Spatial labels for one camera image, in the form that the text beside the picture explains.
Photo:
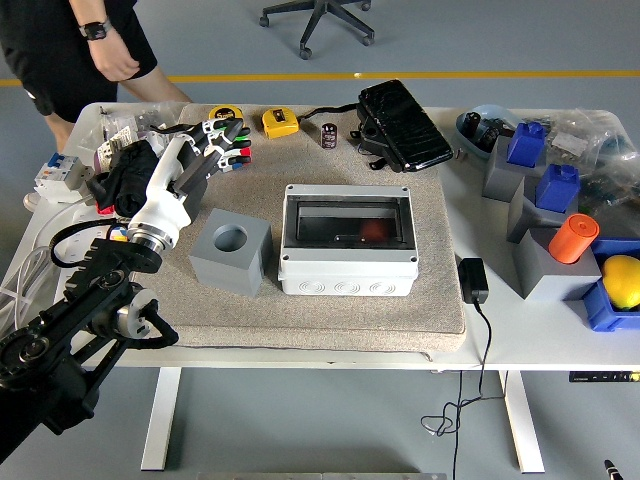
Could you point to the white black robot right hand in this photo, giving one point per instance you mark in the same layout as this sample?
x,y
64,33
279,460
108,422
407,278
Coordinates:
x,y
612,471

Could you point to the person's left hand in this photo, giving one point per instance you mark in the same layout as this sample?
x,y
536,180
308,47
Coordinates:
x,y
117,57

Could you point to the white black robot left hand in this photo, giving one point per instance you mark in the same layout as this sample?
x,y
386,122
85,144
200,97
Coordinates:
x,y
160,200

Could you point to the transparent hinged box lid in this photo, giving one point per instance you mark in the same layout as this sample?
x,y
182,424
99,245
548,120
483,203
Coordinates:
x,y
345,220

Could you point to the orange cylinder battery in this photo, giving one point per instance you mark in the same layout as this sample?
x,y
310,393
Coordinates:
x,y
374,231
574,240

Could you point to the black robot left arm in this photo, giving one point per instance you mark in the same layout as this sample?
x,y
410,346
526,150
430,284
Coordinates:
x,y
60,340

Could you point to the person's left forearm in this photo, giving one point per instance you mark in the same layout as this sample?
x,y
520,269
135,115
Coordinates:
x,y
85,10

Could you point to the grey plastic junction box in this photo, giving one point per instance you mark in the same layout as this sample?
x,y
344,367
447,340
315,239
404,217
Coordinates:
x,y
350,272

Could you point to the black wrist watch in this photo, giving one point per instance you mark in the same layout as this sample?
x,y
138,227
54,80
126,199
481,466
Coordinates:
x,y
95,29

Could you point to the black cloth bundle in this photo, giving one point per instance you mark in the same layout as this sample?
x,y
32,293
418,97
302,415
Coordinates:
x,y
125,180

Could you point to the small colourful puzzle cube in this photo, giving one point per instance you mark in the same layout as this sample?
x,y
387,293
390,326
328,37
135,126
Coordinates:
x,y
117,232

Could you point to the small red item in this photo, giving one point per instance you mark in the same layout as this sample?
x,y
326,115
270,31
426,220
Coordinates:
x,y
103,209

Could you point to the clear plastic parts bags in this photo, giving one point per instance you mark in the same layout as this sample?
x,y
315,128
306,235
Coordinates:
x,y
125,120

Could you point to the purple white packet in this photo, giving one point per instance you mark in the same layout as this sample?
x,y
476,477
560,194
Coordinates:
x,y
102,157

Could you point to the person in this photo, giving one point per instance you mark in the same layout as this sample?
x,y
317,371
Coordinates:
x,y
45,50

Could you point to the white plug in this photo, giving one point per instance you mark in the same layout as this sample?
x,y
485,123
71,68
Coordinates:
x,y
88,175

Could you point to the black table control panel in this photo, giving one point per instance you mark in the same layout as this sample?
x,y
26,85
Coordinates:
x,y
600,377

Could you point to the large colourful puzzle cube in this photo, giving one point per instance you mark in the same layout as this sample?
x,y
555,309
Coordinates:
x,y
245,150

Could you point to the grey block with round hole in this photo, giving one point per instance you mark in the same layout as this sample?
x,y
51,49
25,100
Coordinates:
x,y
225,275

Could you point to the white table leg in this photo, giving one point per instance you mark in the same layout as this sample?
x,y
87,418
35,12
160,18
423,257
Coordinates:
x,y
162,420
522,425

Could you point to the yellow tape measure black disc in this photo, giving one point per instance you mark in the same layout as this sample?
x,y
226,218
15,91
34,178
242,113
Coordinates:
x,y
222,112

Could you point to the white circuit breaker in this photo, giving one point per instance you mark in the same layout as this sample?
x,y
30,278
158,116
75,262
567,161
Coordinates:
x,y
55,172

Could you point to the blue plastic bin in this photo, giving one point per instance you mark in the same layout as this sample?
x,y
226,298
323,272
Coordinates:
x,y
600,310

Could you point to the black capacitor with print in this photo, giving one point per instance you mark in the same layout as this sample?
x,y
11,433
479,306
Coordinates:
x,y
328,136

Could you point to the yellow lemon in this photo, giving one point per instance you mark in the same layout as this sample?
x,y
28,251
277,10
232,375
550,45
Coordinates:
x,y
622,282

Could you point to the grey holder block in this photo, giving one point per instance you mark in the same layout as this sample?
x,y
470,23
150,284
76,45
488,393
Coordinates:
x,y
522,215
550,280
500,175

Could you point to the grey-brown felt mat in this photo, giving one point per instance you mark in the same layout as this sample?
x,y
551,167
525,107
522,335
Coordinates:
x,y
325,320

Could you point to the black office chair base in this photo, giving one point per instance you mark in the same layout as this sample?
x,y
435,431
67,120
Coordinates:
x,y
325,10

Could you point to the black power adapter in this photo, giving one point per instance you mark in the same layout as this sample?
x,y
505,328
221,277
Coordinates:
x,y
473,280

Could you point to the glossy black pouch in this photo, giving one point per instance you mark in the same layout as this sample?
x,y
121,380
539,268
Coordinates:
x,y
405,125

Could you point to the blue plastic block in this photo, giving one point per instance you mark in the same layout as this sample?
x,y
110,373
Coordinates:
x,y
525,145
557,190

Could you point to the blue-grey bowl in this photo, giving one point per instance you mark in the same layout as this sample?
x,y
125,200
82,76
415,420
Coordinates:
x,y
475,145

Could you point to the black cylindrical capacitor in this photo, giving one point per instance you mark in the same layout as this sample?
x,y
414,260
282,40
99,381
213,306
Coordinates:
x,y
490,136
471,124

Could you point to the large clear plastic bag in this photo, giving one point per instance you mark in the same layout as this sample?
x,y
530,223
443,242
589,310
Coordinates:
x,y
600,130

